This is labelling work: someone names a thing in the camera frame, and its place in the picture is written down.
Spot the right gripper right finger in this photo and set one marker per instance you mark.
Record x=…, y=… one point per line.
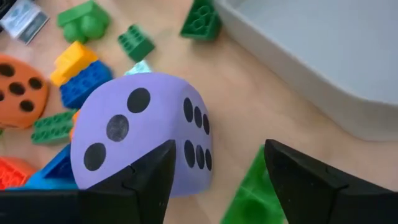
x=311, y=199

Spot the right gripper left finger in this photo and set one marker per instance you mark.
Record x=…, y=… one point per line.
x=146, y=186

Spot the green toy piece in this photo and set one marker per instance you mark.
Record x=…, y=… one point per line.
x=248, y=199

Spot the red toy brick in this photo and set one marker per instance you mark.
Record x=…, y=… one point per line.
x=14, y=174

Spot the yellow toy brick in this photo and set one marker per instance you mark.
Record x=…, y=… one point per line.
x=73, y=60

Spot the orange foam die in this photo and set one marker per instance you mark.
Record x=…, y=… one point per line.
x=9, y=115

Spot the purple foam die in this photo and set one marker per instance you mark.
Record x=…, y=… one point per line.
x=149, y=133

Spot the small dark blue toy brick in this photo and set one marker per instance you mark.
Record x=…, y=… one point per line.
x=59, y=165

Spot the orange toy brick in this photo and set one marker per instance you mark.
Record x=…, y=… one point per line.
x=75, y=116

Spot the long green toy brick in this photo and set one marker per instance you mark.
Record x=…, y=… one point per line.
x=53, y=127

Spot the pale mint toy brick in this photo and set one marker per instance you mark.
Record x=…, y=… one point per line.
x=140, y=68

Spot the small green toy brick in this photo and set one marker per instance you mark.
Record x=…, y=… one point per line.
x=200, y=21
x=136, y=43

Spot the translucent white plastic bin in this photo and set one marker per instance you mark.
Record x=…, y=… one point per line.
x=326, y=46

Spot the sealed playing card deck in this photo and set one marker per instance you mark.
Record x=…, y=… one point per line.
x=25, y=18

